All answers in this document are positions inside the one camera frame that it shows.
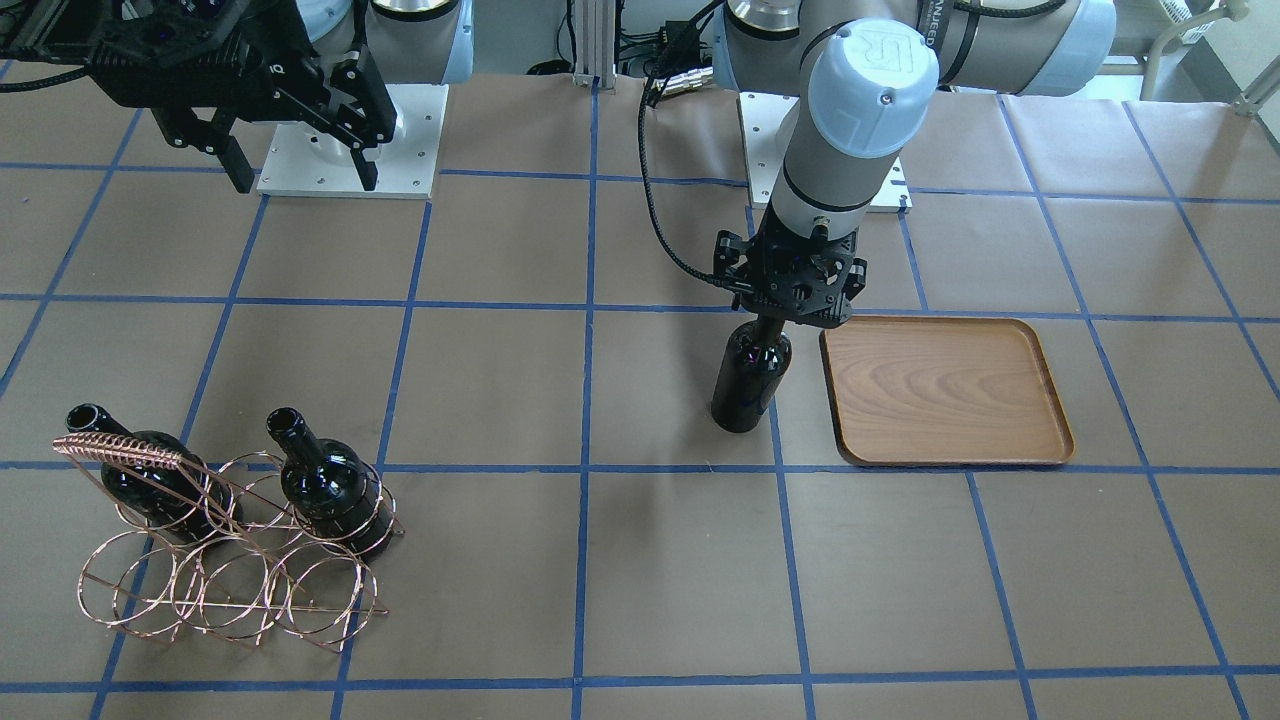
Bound aluminium frame post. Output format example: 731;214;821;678
570;0;618;94

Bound dark wine bottle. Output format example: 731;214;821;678
266;407;393;562
65;404;243;544

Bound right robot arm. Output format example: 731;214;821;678
3;1;474;200

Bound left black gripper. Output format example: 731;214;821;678
713;208;867;329

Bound copper wire bottle basket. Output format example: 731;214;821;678
52;432;389;653

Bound dark wine bottle outer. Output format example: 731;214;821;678
65;404;243;544

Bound dark wine bottle middle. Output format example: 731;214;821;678
266;407;393;562

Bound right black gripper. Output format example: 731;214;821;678
3;1;397;193

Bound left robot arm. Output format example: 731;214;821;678
712;1;1117;328

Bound wooden tray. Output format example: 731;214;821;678
819;315;1075;466

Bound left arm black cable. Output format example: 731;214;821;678
637;0;746;286

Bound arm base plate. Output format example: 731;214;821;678
256;82;451;201
739;92;911;213

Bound dark wine bottle carried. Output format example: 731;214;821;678
710;315;792;433

